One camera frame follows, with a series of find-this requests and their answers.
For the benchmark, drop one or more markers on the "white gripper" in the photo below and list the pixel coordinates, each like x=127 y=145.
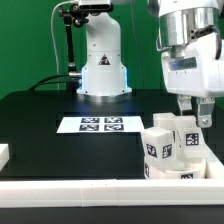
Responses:
x=198 y=74

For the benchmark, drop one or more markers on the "white round stool seat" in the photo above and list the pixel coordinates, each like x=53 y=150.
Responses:
x=175 y=169

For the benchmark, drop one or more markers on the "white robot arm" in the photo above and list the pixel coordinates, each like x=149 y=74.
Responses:
x=181 y=22

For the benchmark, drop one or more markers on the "white U-shaped fence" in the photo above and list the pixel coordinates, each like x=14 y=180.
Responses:
x=89 y=193

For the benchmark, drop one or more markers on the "white marker sheet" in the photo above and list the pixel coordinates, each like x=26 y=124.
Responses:
x=98 y=124

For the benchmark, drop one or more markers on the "black rear camera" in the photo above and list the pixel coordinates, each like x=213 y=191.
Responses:
x=94 y=5

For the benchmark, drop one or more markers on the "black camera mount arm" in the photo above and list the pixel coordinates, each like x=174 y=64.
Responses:
x=73 y=16

